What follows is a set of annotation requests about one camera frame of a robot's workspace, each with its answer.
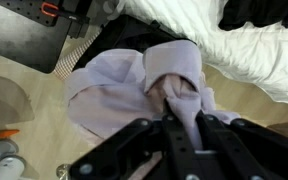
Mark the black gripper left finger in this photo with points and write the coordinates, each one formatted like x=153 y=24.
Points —
x=179 y=153

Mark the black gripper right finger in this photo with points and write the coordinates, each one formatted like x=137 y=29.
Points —
x=225 y=146

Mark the pink shirt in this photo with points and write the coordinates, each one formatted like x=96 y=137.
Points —
x=126 y=113

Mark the black mesh laundry bag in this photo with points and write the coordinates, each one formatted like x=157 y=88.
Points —
x=109 y=54

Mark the wooden bed with white sheet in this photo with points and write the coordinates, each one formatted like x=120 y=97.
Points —
x=248 y=54

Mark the black clothes pile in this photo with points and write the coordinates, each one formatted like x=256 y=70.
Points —
x=261 y=13

